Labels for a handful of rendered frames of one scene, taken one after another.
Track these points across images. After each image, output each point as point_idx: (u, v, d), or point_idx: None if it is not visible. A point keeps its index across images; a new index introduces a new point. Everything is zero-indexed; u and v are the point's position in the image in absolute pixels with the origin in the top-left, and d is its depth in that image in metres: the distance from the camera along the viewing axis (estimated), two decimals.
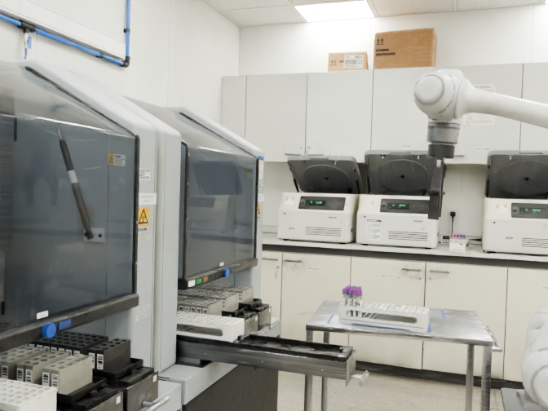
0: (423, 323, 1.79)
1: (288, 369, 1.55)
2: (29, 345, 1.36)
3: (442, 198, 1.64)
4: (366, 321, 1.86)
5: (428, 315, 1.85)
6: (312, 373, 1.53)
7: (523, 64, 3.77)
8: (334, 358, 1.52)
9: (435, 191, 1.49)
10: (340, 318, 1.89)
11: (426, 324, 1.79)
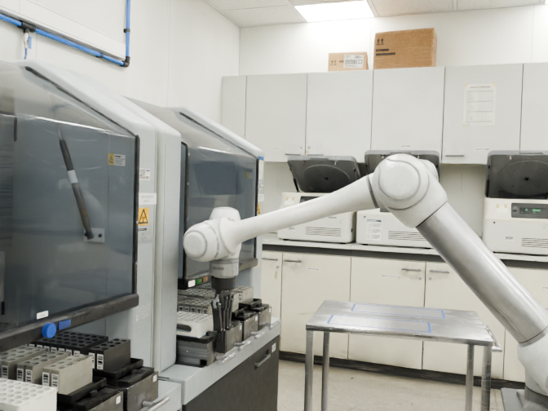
0: (196, 332, 1.66)
1: None
2: (29, 345, 1.36)
3: (218, 333, 1.70)
4: None
5: (209, 323, 1.72)
6: (178, 353, 1.67)
7: (523, 64, 3.77)
8: (198, 340, 1.66)
9: None
10: None
11: (201, 333, 1.67)
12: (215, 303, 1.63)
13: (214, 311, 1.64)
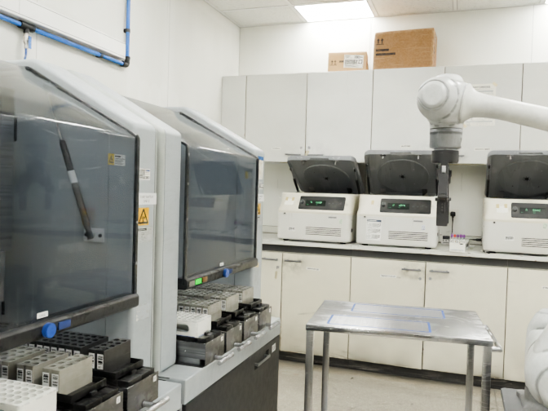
0: (194, 332, 1.67)
1: None
2: (29, 345, 1.36)
3: (448, 204, 1.62)
4: None
5: (206, 323, 1.72)
6: (177, 353, 1.67)
7: (523, 64, 3.77)
8: (196, 340, 1.66)
9: (443, 196, 1.47)
10: None
11: (198, 333, 1.67)
12: None
13: None
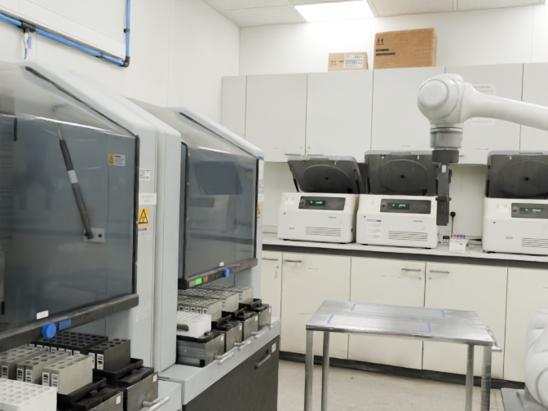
0: (194, 332, 1.67)
1: None
2: (29, 345, 1.36)
3: (448, 204, 1.62)
4: None
5: (206, 323, 1.72)
6: (177, 353, 1.67)
7: (523, 64, 3.77)
8: (196, 340, 1.66)
9: (443, 196, 1.47)
10: None
11: (198, 333, 1.67)
12: None
13: None
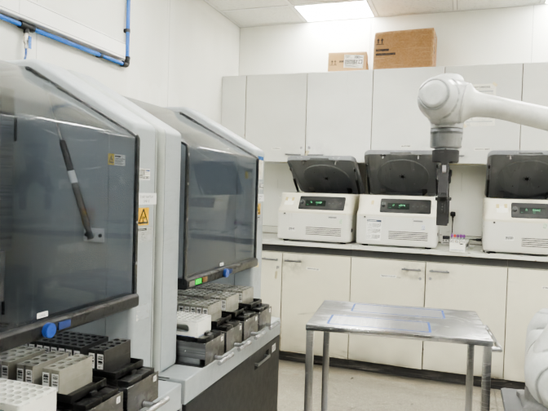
0: (194, 332, 1.67)
1: None
2: (29, 345, 1.36)
3: (448, 204, 1.62)
4: None
5: (206, 323, 1.72)
6: (177, 353, 1.67)
7: (523, 64, 3.77)
8: (196, 340, 1.66)
9: (443, 196, 1.47)
10: None
11: (198, 333, 1.67)
12: None
13: None
